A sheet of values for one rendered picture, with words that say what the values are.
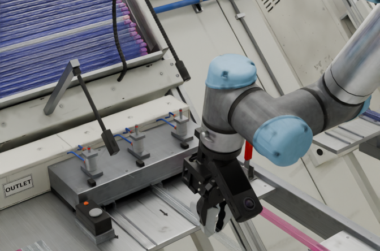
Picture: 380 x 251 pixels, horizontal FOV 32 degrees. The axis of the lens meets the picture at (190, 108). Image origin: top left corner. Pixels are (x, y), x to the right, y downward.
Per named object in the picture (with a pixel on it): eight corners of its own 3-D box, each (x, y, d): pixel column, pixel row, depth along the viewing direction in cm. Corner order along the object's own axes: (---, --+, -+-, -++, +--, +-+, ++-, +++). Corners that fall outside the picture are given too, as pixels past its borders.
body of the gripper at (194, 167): (213, 169, 122) (220, 117, 115) (242, 197, 117) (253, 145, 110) (179, 184, 118) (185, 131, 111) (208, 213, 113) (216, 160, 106)
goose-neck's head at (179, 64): (192, 77, 140) (183, 59, 141) (185, 79, 139) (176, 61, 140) (189, 81, 141) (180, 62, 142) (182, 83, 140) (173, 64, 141)
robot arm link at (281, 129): (337, 111, 96) (286, 73, 102) (279, 137, 90) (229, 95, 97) (327, 152, 100) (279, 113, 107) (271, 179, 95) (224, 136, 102)
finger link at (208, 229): (194, 219, 124) (201, 182, 119) (213, 239, 121) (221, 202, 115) (180, 225, 123) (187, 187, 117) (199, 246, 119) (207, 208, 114)
